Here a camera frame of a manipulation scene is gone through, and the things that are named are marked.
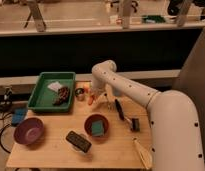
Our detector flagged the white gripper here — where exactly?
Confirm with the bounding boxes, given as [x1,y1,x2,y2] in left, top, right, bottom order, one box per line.
[91,86,110,105]

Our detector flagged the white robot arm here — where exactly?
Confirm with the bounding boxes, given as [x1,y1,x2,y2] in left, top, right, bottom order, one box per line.
[91,60,205,171]

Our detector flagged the blue cup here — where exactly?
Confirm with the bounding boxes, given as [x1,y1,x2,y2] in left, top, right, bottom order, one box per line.
[112,88,122,97]

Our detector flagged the orange round fruit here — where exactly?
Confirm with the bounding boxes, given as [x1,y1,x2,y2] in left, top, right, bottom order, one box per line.
[83,82,91,93]

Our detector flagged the teal sponge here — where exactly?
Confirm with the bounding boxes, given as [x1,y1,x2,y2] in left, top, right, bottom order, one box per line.
[91,120,104,136]

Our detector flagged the dark red bowl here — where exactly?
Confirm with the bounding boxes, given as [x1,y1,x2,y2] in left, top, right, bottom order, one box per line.
[84,114,109,137]

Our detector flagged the brown item in tray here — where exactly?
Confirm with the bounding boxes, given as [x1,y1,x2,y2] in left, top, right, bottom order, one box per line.
[53,86,70,106]

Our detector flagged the black rectangular block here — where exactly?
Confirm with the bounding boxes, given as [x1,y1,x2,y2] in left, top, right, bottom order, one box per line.
[66,131,91,153]

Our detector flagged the green plastic tray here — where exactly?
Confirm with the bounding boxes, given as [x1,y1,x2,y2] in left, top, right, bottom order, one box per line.
[28,72,75,113]

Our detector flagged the white cloth in tray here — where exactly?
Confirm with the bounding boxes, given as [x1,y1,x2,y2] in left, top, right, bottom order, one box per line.
[48,81,62,92]

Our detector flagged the purple bowl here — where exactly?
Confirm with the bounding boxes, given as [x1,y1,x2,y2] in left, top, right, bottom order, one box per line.
[14,118,44,145]

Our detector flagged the blue box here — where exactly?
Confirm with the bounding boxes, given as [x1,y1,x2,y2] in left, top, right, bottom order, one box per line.
[11,108,27,126]

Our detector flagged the black handled brush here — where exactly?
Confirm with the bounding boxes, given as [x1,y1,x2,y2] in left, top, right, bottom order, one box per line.
[115,100,140,132]

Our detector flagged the black cables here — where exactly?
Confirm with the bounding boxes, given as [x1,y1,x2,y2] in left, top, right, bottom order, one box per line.
[0,99,14,154]

